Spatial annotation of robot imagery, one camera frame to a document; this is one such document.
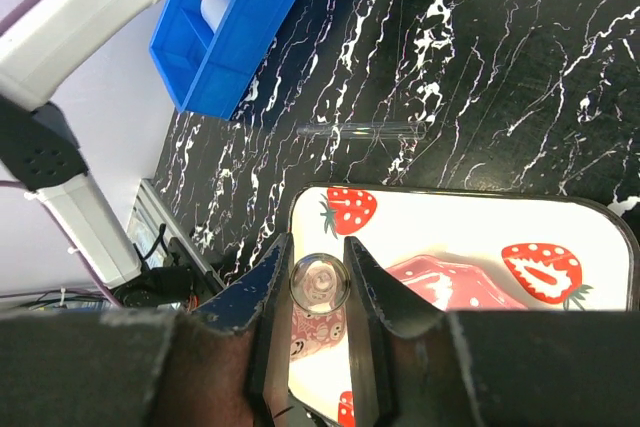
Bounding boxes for strawberry pattern white tray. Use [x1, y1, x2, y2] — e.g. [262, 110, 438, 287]
[289, 185, 639, 426]

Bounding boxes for clear glass test tube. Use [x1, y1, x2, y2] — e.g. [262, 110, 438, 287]
[289, 253, 351, 316]
[297, 122, 427, 141]

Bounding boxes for wash bottle with red cap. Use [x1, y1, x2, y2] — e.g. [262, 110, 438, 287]
[200, 0, 230, 33]

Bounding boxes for pink polka dot plate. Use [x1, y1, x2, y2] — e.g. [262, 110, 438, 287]
[386, 254, 526, 311]

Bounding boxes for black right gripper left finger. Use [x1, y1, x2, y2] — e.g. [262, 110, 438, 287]
[1, 234, 293, 426]

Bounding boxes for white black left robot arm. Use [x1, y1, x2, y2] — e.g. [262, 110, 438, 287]
[1, 0, 171, 296]

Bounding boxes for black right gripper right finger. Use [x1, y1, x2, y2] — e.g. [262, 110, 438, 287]
[343, 237, 639, 426]

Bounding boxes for pink ghost pattern mug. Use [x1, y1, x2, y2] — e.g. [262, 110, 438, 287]
[290, 307, 346, 361]

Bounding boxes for blue plastic compartment bin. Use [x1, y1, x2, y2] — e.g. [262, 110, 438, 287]
[150, 0, 296, 120]

